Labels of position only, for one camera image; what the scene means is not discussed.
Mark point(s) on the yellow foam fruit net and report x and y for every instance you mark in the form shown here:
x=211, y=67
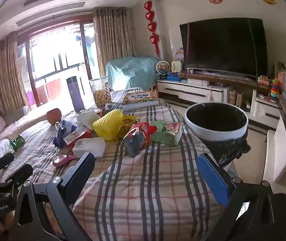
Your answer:
x=107, y=125

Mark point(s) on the colourful book box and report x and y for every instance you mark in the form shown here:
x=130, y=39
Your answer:
x=140, y=99

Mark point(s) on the white bin with black liner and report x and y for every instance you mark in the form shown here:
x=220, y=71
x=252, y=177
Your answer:
x=215, y=133

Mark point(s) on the pink plastic pouch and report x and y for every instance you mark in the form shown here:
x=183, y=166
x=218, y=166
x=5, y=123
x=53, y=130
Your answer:
x=62, y=160

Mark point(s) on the red toy bus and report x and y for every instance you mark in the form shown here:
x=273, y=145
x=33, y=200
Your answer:
x=263, y=81

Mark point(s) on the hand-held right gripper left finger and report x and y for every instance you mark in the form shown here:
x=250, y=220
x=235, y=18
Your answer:
x=81, y=170

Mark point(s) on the green crumpled wrapper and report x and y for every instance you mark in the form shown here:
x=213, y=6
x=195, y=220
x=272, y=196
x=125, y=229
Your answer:
x=17, y=141

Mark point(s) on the clear cookie jar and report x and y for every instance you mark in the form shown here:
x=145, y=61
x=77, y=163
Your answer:
x=100, y=95

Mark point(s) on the white plastic bag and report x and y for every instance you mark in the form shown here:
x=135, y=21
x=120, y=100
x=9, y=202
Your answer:
x=87, y=119

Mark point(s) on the beige patterned curtain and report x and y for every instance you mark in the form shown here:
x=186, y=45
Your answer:
x=7, y=75
x=112, y=40

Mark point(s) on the white ferris wheel toy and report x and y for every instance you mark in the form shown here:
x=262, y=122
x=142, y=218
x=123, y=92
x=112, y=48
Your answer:
x=162, y=69

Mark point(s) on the glass balcony door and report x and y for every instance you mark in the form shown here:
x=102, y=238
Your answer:
x=57, y=55

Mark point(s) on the red heart hanging decoration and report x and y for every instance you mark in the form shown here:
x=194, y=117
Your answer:
x=152, y=26

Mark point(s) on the cream toy phone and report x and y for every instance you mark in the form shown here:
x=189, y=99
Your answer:
x=176, y=67

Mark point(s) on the pale sofa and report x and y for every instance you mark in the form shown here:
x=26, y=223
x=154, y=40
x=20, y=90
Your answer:
x=5, y=128

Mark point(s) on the yellow red snack bag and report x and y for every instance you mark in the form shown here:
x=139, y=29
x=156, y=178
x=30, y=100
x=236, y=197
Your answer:
x=127, y=125

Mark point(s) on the wooden television riser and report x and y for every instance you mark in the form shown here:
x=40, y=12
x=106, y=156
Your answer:
x=218, y=79

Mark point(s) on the round colourful sign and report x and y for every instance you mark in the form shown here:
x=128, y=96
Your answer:
x=179, y=54

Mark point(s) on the red grey snack packet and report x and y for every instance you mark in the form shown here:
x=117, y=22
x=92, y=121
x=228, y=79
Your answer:
x=136, y=140

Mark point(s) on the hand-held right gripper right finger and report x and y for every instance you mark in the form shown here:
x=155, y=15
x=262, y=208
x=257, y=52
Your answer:
x=213, y=180

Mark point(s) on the blue snack packet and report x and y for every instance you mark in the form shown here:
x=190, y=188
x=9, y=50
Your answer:
x=61, y=135

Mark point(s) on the white television cabinet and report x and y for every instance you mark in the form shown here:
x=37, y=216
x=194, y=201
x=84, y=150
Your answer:
x=195, y=93

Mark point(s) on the blue toy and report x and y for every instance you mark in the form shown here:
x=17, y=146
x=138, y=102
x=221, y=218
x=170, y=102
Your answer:
x=172, y=76

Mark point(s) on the white side cabinet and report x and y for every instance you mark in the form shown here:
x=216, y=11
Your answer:
x=280, y=150

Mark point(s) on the purple bottle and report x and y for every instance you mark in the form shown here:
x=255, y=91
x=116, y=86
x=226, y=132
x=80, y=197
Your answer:
x=75, y=95

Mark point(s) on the red white packet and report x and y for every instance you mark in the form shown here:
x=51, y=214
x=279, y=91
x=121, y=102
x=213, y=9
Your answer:
x=79, y=134

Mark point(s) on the black flat television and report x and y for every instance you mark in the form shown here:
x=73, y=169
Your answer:
x=220, y=45

